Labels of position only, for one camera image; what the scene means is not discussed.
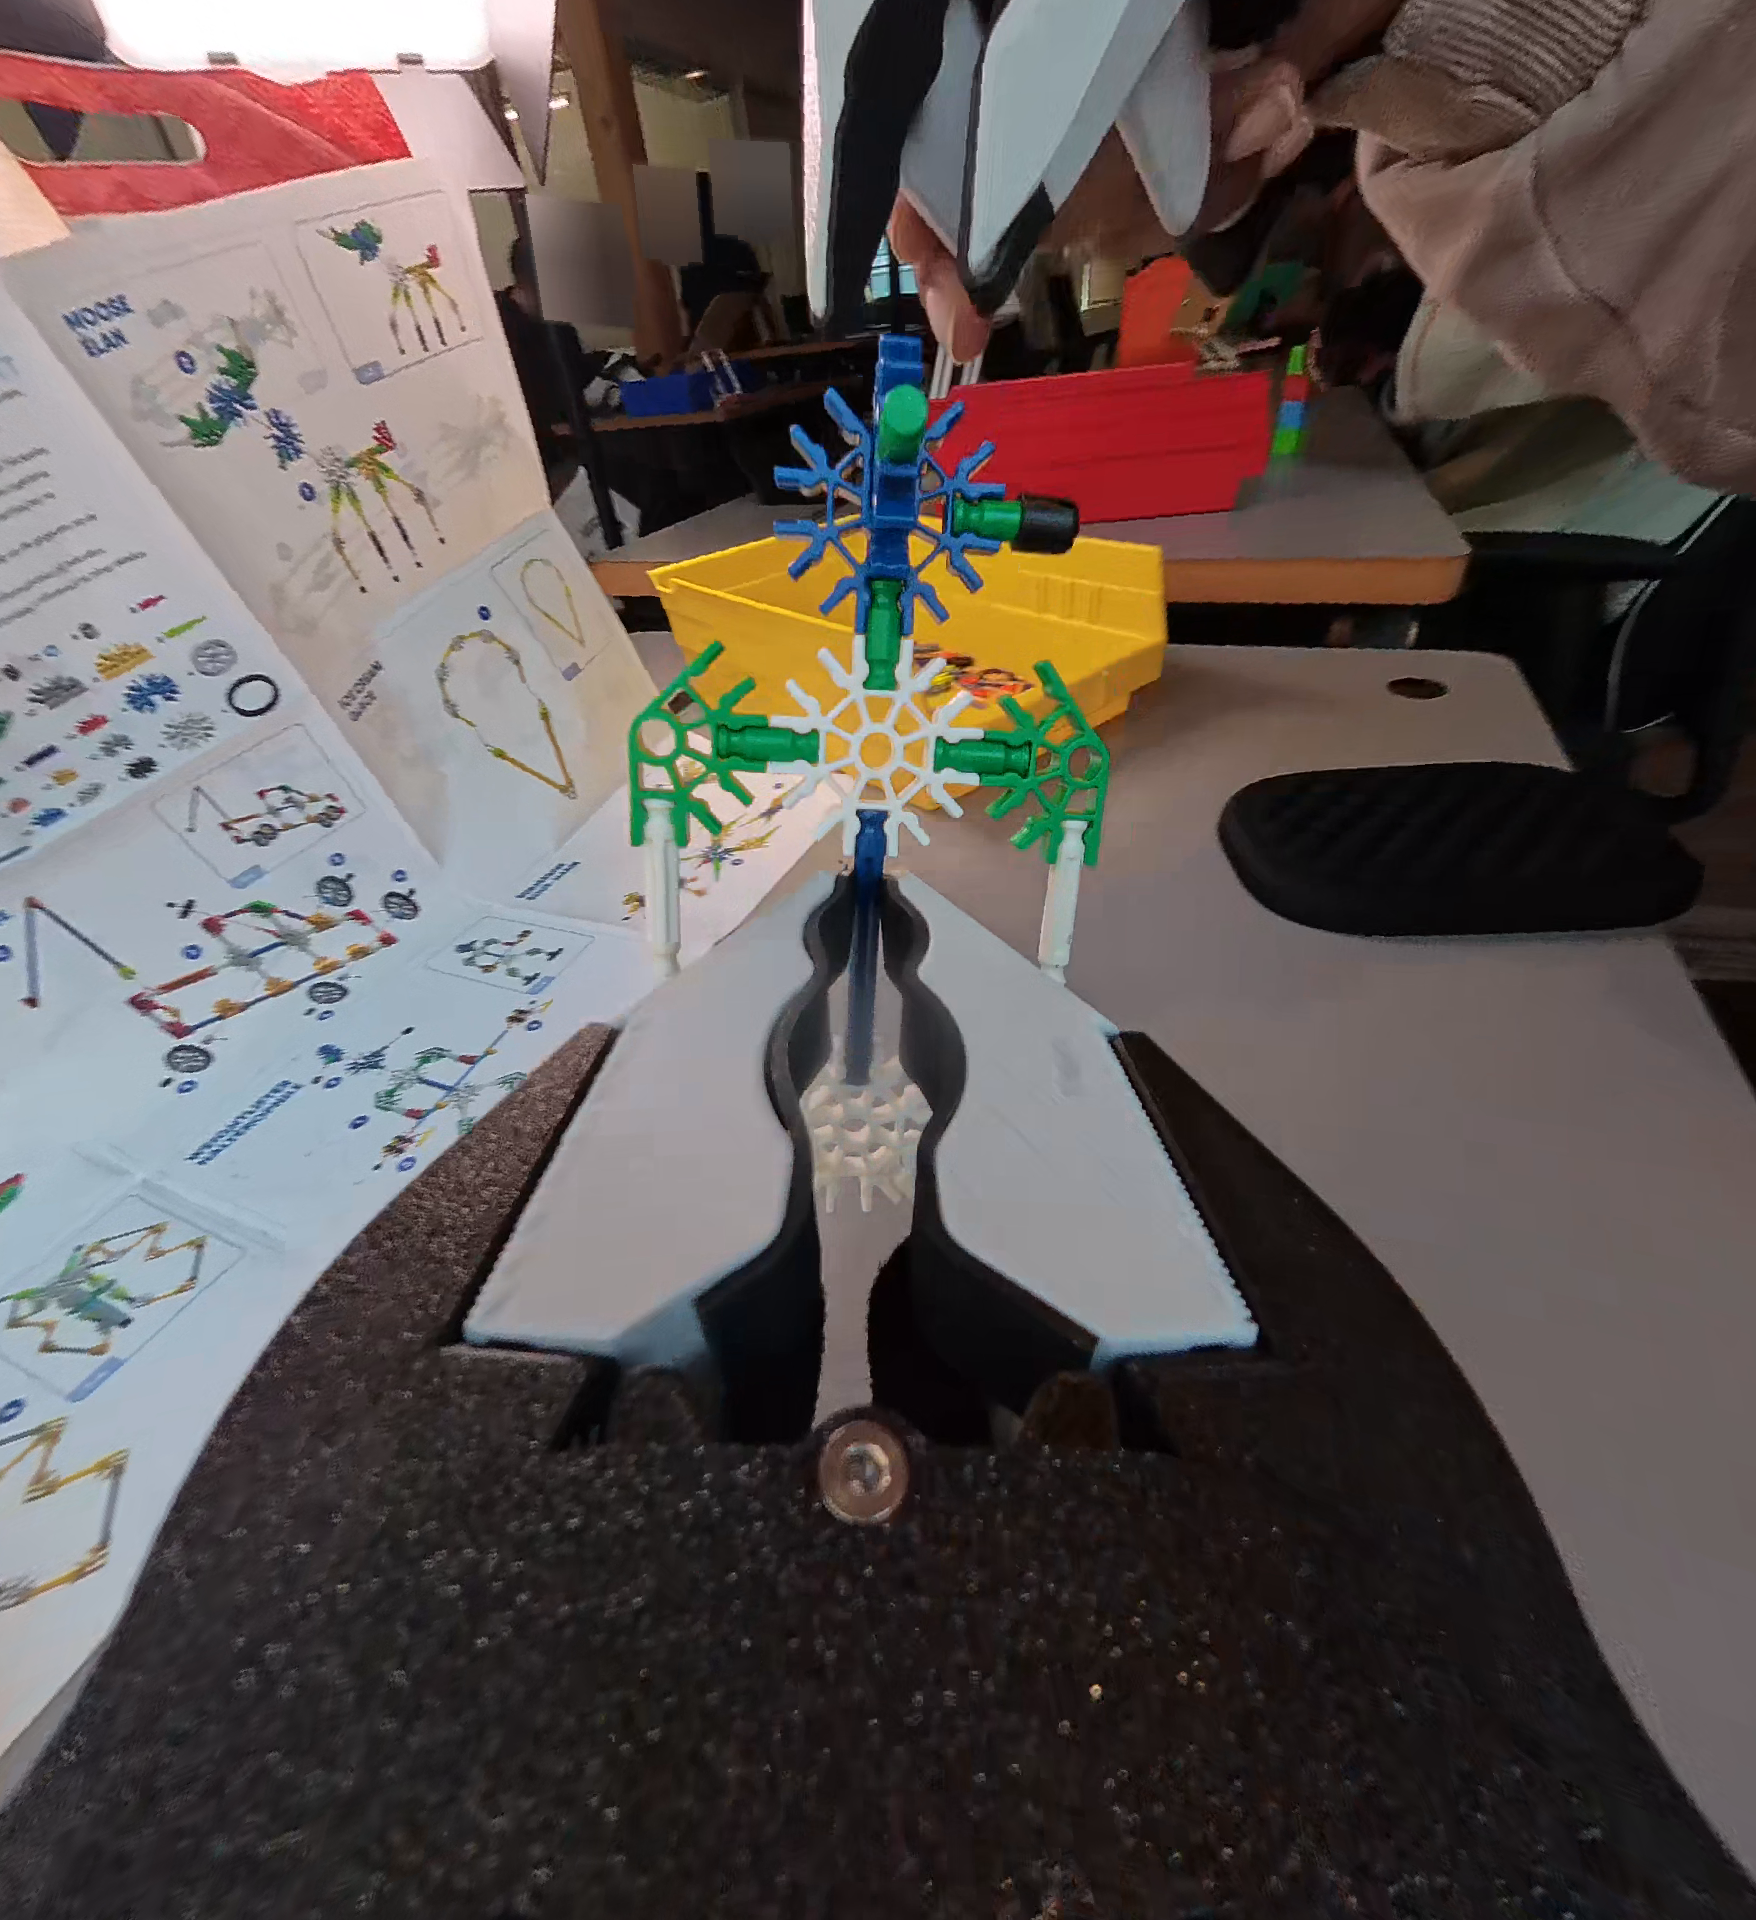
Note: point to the blue crate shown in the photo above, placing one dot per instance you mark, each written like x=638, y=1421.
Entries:
x=668, y=393

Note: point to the yellow plastic bin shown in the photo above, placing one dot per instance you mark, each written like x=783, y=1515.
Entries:
x=1088, y=598

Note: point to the wooden edged table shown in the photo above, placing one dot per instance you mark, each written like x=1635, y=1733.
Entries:
x=1345, y=538

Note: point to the person's right forearm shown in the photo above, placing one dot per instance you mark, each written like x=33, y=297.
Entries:
x=1615, y=225

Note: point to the wooden pillar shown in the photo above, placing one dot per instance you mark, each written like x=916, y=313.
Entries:
x=618, y=165

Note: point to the white green blue toy assembly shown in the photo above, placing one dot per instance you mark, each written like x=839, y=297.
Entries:
x=879, y=735

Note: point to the black office chair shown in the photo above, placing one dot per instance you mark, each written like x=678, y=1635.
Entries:
x=1644, y=631

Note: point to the small black toy connector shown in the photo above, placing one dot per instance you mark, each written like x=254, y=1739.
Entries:
x=1048, y=523

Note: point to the red plastic bin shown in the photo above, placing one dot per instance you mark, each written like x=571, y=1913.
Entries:
x=1119, y=434

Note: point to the red cardboard box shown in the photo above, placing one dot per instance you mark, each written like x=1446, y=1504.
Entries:
x=250, y=129

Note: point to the stack of coloured blocks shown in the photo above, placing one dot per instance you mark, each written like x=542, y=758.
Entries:
x=1293, y=406

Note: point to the orange crate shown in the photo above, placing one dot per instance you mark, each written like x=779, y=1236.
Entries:
x=1155, y=309

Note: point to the folded paper instruction sheet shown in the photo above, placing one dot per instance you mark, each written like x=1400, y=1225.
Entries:
x=217, y=675

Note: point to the blue toy connector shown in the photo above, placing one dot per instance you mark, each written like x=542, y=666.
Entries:
x=896, y=478
x=820, y=517

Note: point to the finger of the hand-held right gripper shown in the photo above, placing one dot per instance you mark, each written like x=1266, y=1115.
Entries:
x=946, y=165
x=1104, y=88

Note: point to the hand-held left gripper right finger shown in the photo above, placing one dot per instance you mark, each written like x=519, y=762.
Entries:
x=1088, y=1186

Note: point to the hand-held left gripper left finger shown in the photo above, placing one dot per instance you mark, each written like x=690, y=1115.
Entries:
x=640, y=1186

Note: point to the green short toy rod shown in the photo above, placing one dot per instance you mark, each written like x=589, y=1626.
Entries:
x=987, y=520
x=901, y=420
x=881, y=617

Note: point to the black and orange pieces pile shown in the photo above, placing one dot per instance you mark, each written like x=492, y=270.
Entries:
x=991, y=681

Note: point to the person's right hand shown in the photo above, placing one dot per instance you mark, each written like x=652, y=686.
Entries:
x=946, y=285

